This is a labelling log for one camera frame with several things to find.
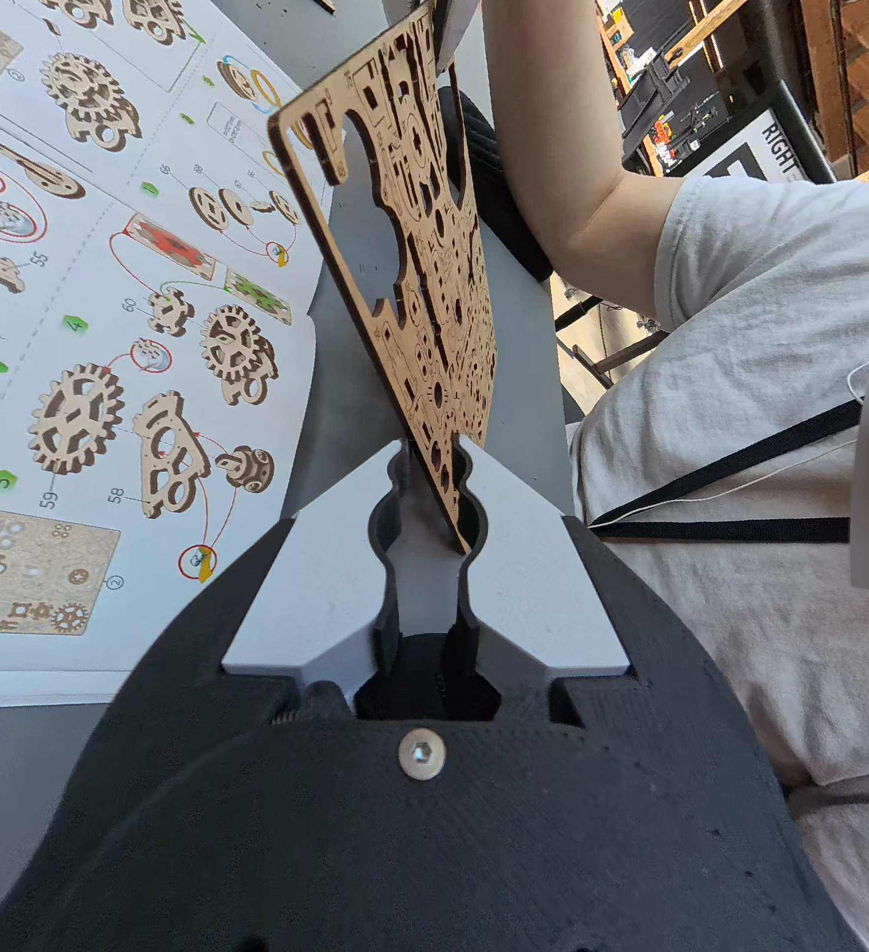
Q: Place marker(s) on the black quilted cushion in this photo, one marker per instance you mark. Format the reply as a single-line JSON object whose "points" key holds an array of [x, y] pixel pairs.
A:
{"points": [[508, 223]]}

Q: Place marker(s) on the black storage shelving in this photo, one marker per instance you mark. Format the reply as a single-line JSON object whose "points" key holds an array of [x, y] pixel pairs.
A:
{"points": [[665, 89]]}

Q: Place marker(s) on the black framed marker sign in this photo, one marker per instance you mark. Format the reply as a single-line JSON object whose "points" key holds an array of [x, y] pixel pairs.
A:
{"points": [[776, 141]]}

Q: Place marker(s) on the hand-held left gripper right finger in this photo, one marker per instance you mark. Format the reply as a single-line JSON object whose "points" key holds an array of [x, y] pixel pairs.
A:
{"points": [[546, 595]]}

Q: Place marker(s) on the person's right forearm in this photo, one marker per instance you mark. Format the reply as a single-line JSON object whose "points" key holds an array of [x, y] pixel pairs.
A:
{"points": [[553, 149]]}

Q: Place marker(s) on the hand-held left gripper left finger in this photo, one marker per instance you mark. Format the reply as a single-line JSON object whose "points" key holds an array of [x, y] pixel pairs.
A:
{"points": [[308, 595]]}

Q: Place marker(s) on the grey desk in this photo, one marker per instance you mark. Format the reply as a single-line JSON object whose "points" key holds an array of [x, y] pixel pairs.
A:
{"points": [[3, 758]]}

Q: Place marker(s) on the wooden puzzle parts sheet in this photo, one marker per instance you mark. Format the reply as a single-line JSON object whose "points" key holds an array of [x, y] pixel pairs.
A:
{"points": [[419, 335]]}

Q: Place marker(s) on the illustrated instruction booklet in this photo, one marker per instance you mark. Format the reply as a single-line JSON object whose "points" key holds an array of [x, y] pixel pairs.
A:
{"points": [[107, 223]]}

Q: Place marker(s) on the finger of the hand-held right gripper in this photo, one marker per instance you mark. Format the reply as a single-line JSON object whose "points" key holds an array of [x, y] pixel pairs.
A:
{"points": [[455, 26]]}

